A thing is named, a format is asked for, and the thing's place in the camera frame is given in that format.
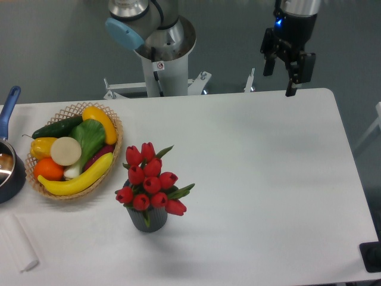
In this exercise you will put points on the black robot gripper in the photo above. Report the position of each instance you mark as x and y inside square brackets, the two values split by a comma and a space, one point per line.
[286, 41]

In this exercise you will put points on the red tulip bouquet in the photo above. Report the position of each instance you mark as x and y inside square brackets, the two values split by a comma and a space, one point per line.
[145, 176]

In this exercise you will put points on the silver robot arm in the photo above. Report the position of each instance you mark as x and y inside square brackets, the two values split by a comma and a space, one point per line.
[303, 8]

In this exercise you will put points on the dark grey ribbed vase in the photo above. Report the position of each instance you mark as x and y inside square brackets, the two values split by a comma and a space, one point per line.
[148, 220]

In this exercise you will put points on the white furniture piece at right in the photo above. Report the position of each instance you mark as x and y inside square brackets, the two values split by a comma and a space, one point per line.
[369, 135]

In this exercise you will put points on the purple eggplant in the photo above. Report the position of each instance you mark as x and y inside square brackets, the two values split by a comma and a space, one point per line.
[105, 149]

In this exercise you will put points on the yellow squash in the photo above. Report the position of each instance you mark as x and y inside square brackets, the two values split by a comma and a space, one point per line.
[99, 115]

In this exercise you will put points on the black device at table edge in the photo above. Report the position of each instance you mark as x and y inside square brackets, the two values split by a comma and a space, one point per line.
[370, 253]

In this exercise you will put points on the green bok choy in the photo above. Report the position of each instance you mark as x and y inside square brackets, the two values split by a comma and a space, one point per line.
[90, 134]

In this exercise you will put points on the green cucumber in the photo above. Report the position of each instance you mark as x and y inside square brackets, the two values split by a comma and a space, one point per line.
[57, 129]

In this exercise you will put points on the yellow bell pepper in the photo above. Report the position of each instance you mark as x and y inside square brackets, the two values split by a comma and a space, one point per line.
[41, 147]

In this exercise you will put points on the orange fruit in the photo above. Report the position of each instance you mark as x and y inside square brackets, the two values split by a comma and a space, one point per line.
[48, 169]

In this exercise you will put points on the yellow banana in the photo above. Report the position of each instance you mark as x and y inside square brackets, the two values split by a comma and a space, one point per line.
[81, 182]

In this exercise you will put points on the white rolled cloth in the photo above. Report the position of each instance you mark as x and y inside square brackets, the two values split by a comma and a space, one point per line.
[18, 243]

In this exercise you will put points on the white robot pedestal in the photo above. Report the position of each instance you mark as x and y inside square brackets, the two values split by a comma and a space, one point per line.
[160, 36]

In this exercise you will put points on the white metal base frame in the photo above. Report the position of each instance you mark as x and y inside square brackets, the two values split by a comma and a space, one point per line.
[196, 86]

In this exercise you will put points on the dark pot blue handle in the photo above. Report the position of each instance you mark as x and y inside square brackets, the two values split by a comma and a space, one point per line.
[13, 172]

